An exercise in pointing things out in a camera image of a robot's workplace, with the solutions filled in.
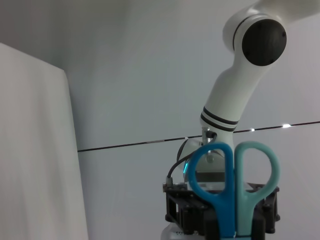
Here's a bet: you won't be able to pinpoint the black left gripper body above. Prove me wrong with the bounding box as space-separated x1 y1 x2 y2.
162 183 281 227

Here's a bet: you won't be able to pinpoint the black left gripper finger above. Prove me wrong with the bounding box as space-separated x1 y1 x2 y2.
203 214 220 240
249 216 266 240

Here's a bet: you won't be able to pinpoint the blue scissors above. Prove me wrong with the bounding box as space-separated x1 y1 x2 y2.
187 141 280 240

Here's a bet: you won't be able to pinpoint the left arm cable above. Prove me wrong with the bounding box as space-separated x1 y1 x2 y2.
163 154 192 187

